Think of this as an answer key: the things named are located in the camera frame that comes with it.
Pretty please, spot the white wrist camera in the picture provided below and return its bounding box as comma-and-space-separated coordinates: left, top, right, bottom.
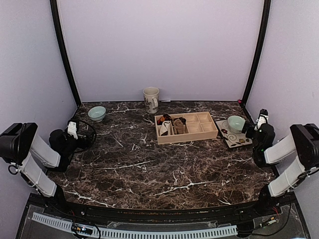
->
67, 121, 78, 139
255, 109, 269, 130

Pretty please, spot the black front table rail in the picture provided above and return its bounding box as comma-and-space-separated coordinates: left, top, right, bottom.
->
27, 193, 290, 224

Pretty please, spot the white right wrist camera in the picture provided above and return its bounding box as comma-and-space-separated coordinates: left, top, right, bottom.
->
255, 109, 269, 130

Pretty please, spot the rolled white ribbed sock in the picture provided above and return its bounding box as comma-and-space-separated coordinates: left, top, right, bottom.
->
159, 120, 173, 136

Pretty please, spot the black left corner post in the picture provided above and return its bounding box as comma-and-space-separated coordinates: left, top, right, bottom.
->
50, 0, 82, 107

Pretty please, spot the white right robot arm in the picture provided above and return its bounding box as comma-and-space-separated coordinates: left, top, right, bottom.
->
242, 123, 319, 197

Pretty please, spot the black corner post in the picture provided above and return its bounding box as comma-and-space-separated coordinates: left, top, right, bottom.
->
50, 0, 82, 107
240, 0, 272, 108

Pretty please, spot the beige ribbed sock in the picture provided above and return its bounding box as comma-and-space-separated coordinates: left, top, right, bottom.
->
173, 120, 184, 134

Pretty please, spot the wooden compartment tray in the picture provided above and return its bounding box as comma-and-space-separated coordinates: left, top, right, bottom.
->
155, 112, 218, 144

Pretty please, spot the black right corner post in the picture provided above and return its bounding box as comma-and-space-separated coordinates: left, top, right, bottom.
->
240, 0, 272, 108

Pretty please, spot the rolled red argyle sock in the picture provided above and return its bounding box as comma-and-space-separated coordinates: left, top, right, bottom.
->
157, 114, 172, 125

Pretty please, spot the pale green bowl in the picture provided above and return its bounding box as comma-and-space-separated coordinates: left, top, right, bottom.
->
227, 116, 246, 134

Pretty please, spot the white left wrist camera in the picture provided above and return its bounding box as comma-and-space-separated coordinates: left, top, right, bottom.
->
67, 121, 78, 139

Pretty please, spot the teal striped ceramic bowl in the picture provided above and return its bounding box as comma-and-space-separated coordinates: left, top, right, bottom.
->
88, 106, 106, 122

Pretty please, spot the floral square plate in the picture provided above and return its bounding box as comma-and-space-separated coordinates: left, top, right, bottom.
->
215, 119, 252, 149

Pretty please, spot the coral pattern ceramic mug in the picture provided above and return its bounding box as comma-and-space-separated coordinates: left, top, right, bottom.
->
143, 87, 160, 114

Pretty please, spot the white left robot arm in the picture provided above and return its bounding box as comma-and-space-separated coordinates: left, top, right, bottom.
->
0, 120, 97, 217

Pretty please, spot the green circuit board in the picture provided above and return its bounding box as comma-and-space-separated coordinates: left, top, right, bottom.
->
71, 224, 93, 235

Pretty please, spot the white slotted cable duct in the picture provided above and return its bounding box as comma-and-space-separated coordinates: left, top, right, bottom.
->
31, 212, 238, 239

